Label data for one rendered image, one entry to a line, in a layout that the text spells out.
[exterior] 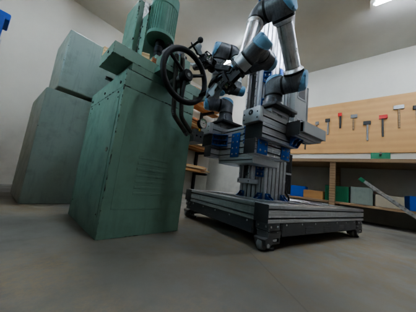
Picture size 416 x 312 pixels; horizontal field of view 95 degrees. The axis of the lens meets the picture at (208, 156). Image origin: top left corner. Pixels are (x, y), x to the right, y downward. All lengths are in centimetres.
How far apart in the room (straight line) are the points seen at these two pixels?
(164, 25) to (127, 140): 78
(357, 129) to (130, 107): 359
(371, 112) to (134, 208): 378
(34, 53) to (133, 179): 283
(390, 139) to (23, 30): 523
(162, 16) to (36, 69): 237
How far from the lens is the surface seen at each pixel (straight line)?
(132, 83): 107
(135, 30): 164
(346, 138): 397
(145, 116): 105
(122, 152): 98
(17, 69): 349
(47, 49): 366
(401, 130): 399
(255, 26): 124
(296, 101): 179
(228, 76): 94
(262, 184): 145
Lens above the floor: 30
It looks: 8 degrees up
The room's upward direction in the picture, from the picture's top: 7 degrees clockwise
